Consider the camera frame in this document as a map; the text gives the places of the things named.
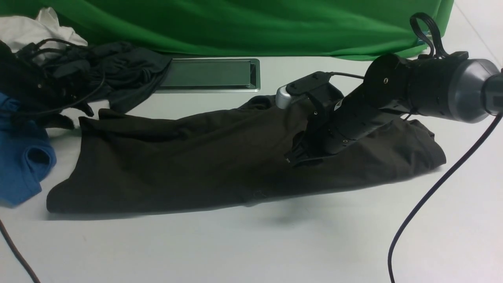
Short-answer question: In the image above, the dark gray long-sleeved shirt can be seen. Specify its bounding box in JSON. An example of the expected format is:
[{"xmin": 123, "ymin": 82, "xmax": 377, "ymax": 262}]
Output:
[{"xmin": 46, "ymin": 96, "xmax": 446, "ymax": 214}]

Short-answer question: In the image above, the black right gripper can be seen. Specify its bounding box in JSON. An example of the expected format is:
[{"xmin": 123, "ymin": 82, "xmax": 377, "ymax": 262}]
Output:
[{"xmin": 284, "ymin": 85, "xmax": 409, "ymax": 168}]

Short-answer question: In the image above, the dark teal crumpled shirt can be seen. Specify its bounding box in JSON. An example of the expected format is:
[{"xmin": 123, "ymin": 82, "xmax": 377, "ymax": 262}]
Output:
[{"xmin": 42, "ymin": 42, "xmax": 173, "ymax": 114}]

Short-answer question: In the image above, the green backdrop cloth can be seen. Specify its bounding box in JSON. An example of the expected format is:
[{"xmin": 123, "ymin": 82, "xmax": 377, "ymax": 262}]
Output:
[{"xmin": 1, "ymin": 0, "xmax": 454, "ymax": 61}]

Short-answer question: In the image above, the metal table cable hatch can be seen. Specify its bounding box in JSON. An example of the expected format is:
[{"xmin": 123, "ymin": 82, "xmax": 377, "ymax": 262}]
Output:
[{"xmin": 157, "ymin": 58, "xmax": 261, "ymax": 93}]

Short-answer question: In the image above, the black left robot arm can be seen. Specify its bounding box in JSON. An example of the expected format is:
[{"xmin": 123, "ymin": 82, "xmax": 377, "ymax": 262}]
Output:
[{"xmin": 0, "ymin": 40, "xmax": 98, "ymax": 130}]

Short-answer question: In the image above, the white crumpled shirt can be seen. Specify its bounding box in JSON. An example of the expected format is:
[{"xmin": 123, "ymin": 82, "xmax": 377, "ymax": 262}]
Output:
[{"xmin": 0, "ymin": 7, "xmax": 92, "ymax": 66}]

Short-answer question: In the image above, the blue crumpled shirt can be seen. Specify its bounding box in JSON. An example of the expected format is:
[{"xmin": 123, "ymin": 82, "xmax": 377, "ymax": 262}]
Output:
[{"xmin": 0, "ymin": 94, "xmax": 57, "ymax": 207}]

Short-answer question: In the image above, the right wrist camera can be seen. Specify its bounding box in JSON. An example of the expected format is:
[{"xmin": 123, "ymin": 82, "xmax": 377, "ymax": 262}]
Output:
[{"xmin": 275, "ymin": 71, "xmax": 344, "ymax": 114}]

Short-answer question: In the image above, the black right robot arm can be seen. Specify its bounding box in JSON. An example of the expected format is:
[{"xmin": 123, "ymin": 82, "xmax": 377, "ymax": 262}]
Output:
[{"xmin": 275, "ymin": 51, "xmax": 503, "ymax": 166}]

